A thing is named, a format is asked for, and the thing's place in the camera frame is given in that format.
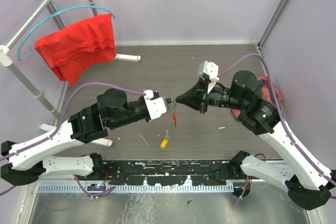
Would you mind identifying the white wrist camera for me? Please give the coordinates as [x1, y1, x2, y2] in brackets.
[143, 90, 169, 121]
[197, 61, 219, 94]

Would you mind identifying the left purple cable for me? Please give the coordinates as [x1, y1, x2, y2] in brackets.
[0, 82, 148, 196]

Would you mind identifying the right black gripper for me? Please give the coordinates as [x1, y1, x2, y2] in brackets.
[176, 76, 247, 113]

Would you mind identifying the white clothes rack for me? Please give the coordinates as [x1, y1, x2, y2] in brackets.
[0, 0, 142, 147]

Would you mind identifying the teal clothes hanger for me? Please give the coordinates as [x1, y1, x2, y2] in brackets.
[16, 5, 116, 61]

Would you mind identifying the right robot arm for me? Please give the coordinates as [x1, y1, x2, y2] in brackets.
[176, 71, 335, 210]

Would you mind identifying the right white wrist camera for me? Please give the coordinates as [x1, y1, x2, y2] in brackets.
[197, 61, 219, 94]

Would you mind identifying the yellow tag key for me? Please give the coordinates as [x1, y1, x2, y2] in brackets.
[160, 130, 170, 149]

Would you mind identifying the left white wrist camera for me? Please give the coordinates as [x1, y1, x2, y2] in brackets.
[143, 90, 169, 121]

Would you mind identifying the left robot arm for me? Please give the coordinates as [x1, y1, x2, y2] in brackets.
[1, 89, 172, 186]

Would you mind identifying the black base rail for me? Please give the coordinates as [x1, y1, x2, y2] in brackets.
[57, 158, 263, 187]

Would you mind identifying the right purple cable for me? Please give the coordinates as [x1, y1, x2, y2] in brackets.
[217, 52, 336, 200]

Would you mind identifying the red cloth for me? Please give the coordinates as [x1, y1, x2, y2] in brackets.
[34, 14, 116, 86]

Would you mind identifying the reddish shirt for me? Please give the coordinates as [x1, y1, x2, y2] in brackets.
[230, 71, 284, 122]

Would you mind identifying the metal key holder red handle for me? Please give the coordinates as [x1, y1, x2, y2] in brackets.
[170, 109, 177, 127]

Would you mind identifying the purple cable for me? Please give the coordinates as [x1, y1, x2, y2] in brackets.
[217, 52, 336, 200]
[0, 82, 148, 196]

